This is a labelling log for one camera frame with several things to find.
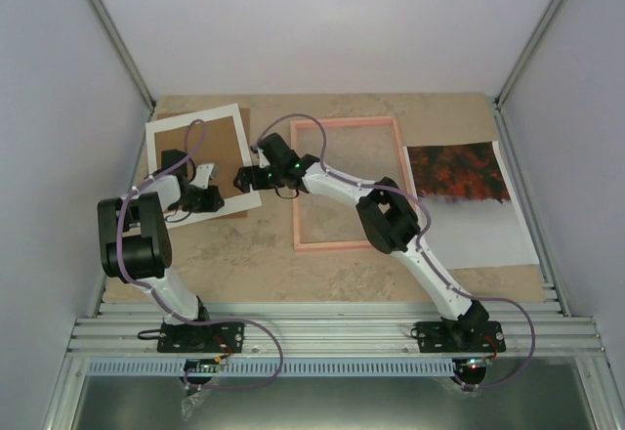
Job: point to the blue slotted cable duct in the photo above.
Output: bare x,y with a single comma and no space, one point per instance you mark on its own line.
263,368

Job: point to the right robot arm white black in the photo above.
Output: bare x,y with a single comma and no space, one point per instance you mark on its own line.
389,221

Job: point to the left aluminium corner post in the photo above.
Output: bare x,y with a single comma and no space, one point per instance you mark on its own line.
122,52

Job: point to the right aluminium corner post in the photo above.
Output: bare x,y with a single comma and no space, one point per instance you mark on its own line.
529,50

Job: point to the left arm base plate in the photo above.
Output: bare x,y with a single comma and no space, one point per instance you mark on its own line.
223,338

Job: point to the photo print red black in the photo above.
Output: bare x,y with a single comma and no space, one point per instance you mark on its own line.
477,220

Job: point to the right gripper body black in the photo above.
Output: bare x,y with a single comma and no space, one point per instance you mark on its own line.
271,182

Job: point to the pink picture frame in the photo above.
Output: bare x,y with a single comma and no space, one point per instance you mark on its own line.
366,147

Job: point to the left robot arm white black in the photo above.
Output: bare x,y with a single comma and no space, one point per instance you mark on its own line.
135,245

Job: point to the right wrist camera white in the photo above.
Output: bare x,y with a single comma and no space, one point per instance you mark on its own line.
261,160

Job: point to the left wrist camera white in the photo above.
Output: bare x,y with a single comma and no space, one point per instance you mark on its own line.
204,174

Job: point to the aluminium corner post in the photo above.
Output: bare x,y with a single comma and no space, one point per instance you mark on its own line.
529,50
122,52

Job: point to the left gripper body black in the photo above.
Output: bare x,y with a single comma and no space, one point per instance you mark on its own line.
195,203

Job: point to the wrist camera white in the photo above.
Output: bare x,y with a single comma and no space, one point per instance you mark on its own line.
204,174
261,160

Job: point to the brown backing board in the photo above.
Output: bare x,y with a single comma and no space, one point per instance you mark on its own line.
220,146

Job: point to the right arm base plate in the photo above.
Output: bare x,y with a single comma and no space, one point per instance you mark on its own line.
450,337

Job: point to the white mat board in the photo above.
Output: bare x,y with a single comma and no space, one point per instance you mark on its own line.
247,201

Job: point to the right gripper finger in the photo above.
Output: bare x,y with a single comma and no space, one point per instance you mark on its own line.
240,172
238,183

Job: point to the aluminium rail base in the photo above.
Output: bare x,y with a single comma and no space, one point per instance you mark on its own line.
338,330

